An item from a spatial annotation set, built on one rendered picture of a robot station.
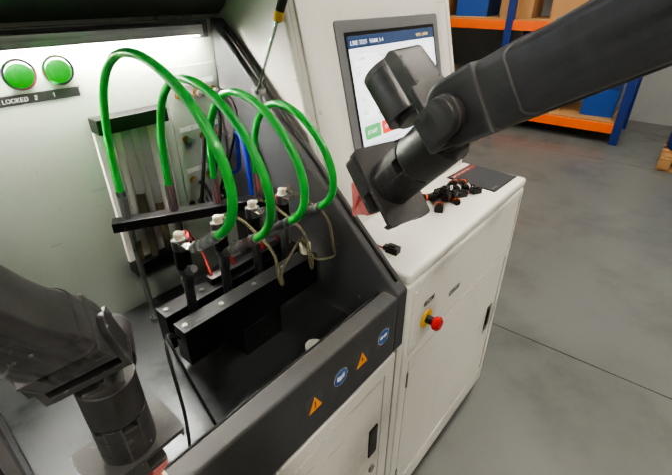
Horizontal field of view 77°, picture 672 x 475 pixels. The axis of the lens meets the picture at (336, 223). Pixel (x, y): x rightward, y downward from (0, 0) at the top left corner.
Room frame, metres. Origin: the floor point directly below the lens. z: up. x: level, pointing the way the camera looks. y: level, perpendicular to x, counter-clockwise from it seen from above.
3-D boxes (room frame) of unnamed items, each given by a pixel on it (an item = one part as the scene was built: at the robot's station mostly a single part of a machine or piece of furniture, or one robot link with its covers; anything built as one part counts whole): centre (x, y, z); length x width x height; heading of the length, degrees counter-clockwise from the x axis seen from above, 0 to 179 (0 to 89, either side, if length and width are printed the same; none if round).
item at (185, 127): (0.97, 0.31, 1.20); 0.13 x 0.03 x 0.31; 139
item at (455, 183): (1.08, -0.32, 1.01); 0.23 x 0.11 x 0.06; 139
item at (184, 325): (0.71, 0.19, 0.91); 0.34 x 0.10 x 0.15; 139
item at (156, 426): (0.30, 0.23, 1.08); 0.10 x 0.07 x 0.07; 140
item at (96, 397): (0.30, 0.24, 1.14); 0.07 x 0.06 x 0.07; 28
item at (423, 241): (1.05, -0.30, 0.97); 0.70 x 0.22 x 0.03; 139
